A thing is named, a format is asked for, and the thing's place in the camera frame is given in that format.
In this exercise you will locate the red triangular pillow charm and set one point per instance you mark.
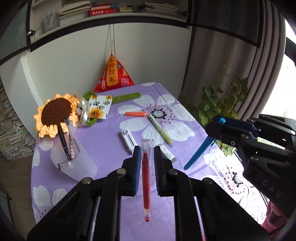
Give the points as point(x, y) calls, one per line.
point(114, 76)

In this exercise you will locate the white correction tape dispenser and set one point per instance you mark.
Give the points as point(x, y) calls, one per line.
point(129, 140)

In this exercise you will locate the blue pen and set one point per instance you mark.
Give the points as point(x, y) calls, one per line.
point(209, 141)

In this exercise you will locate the glass cabinet door right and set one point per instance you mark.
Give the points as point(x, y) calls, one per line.
point(240, 19)

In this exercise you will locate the black marker pen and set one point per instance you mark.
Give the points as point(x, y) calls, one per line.
point(63, 142)

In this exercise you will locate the green gel pen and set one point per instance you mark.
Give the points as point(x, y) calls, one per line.
point(162, 132)

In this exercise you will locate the red gel pen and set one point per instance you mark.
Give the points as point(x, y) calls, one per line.
point(147, 147)

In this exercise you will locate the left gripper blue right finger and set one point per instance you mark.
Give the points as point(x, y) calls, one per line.
point(158, 161)

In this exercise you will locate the right hand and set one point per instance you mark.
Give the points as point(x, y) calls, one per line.
point(274, 218)

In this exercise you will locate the translucent plastic cup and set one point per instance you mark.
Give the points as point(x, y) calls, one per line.
point(74, 159)

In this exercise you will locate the sunflower greeting card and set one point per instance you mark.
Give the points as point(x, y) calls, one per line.
point(99, 106)

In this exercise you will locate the tall stack of books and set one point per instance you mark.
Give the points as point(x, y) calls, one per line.
point(16, 141)

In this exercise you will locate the striped pencil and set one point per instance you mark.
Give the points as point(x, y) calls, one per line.
point(71, 148)

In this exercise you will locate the green potted plant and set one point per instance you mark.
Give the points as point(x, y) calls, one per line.
point(212, 106)

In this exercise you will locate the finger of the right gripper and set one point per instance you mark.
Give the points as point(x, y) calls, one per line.
point(274, 128)
point(229, 130)

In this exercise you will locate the crochet sunflower with green stem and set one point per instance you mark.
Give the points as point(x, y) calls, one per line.
point(52, 114)

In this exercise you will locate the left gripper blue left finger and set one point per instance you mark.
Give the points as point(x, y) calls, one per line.
point(136, 160)

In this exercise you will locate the orange utility knife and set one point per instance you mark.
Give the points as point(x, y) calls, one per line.
point(136, 113)

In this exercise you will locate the white bookshelf cabinet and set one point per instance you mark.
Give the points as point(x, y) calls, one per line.
point(35, 65)

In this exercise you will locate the clear grey gel pen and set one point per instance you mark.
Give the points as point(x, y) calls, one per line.
point(71, 133)

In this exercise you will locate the dark metallic clip pen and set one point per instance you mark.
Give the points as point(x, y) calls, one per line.
point(65, 165)

